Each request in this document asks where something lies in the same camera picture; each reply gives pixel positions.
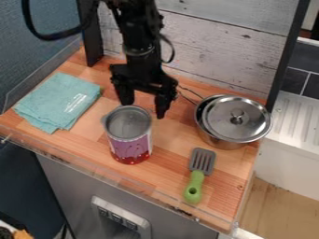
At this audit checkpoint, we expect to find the teal cloth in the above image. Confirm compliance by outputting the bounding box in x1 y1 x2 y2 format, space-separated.
12 72 103 135

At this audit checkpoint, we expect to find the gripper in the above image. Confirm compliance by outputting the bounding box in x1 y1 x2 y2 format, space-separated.
108 54 180 120

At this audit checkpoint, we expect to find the purple and red tin can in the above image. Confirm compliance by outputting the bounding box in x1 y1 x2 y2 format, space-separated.
99 105 155 165

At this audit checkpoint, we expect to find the silver pot lid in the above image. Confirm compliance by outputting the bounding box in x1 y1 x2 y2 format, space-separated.
201 95 273 144

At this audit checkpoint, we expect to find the silver pot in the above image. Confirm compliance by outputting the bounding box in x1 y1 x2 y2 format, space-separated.
178 85 273 151

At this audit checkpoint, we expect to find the grey and green spatula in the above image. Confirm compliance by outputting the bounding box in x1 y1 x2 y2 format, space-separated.
182 147 218 205

